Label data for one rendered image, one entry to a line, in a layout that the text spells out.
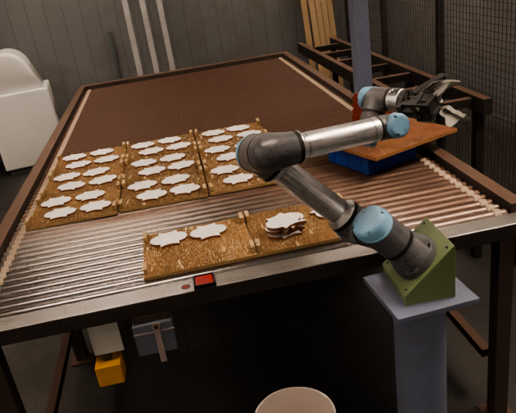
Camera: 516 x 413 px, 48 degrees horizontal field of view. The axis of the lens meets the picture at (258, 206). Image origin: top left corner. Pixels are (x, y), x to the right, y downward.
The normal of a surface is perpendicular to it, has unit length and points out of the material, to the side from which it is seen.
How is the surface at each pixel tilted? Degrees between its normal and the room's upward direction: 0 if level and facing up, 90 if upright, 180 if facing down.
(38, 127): 90
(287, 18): 90
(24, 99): 90
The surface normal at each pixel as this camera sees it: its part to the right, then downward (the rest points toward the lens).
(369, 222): -0.72, -0.53
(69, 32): 0.23, 0.36
